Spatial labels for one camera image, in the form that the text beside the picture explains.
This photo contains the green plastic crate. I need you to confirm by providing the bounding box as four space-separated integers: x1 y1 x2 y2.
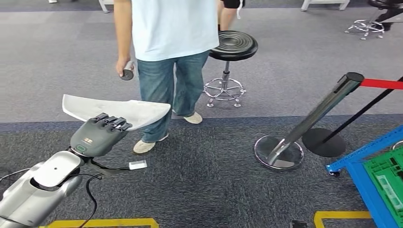
363 147 403 228

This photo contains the blue metal shelf rack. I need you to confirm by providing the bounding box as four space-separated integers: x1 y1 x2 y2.
326 125 403 228

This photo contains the chrome barrier stanchion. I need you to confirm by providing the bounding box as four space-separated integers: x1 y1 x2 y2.
253 72 365 171

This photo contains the white plastic mirror cover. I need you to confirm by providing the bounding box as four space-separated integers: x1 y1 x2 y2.
62 94 172 132

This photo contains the grey handheld controller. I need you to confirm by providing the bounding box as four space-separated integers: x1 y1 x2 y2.
120 60 135 81

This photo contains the black stool chrome base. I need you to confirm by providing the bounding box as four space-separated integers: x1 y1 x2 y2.
203 30 259 109
344 0 403 41

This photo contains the person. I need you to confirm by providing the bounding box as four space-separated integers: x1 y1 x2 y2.
113 0 220 155
217 0 246 32

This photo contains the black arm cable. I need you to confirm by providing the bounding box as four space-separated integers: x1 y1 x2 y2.
77 173 105 228

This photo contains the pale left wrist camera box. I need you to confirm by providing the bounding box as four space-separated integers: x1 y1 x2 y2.
128 160 148 171

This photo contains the red barrier belt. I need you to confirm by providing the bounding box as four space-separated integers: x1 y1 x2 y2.
360 78 403 91

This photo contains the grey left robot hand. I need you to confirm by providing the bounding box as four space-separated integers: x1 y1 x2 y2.
69 113 133 158

